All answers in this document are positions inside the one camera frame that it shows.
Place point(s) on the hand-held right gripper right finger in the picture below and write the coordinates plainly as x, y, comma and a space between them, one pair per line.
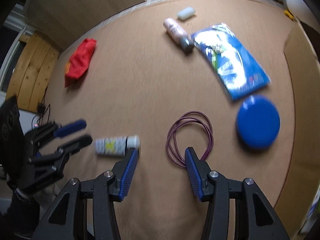
193, 172

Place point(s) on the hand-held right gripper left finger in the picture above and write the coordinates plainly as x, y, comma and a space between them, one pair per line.
128, 172

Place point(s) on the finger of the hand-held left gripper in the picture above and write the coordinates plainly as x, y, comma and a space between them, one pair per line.
70, 128
77, 143

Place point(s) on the small star print bottle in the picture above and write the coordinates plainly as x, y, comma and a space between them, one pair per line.
112, 146

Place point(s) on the red cloth pouch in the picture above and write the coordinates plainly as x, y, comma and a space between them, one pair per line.
78, 62

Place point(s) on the blue round lid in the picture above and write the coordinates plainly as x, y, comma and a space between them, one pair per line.
257, 122

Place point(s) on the blue glossy packet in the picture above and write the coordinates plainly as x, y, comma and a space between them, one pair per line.
237, 65

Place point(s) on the cardboard box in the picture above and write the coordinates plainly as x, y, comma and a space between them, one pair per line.
305, 105

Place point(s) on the pink bottle with grey cap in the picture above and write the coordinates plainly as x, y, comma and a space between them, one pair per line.
175, 30

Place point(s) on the small white eraser block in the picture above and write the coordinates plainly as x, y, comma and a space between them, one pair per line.
186, 13

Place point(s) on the black power adapter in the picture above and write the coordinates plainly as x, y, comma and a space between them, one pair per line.
41, 108

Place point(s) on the pine plank board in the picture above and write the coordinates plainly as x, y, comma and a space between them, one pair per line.
30, 72

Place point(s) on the light wooden panel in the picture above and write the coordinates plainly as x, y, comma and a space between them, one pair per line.
75, 5

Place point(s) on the small penguin plush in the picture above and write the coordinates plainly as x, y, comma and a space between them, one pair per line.
297, 7

